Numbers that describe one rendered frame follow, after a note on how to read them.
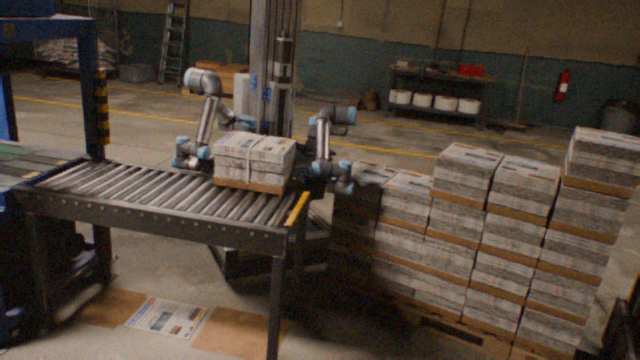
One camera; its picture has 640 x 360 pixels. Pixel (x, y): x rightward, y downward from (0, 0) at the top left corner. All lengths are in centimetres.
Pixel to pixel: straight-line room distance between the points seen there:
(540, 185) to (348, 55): 708
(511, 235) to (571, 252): 28
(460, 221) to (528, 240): 34
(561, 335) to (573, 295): 25
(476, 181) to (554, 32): 713
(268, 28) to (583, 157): 192
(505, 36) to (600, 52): 164
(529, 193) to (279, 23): 179
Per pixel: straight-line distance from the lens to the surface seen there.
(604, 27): 971
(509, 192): 250
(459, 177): 252
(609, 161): 245
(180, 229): 220
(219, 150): 243
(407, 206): 264
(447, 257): 268
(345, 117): 271
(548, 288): 267
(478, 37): 921
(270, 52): 309
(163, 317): 288
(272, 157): 235
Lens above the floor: 173
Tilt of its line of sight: 20 degrees down
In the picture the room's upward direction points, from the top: 6 degrees clockwise
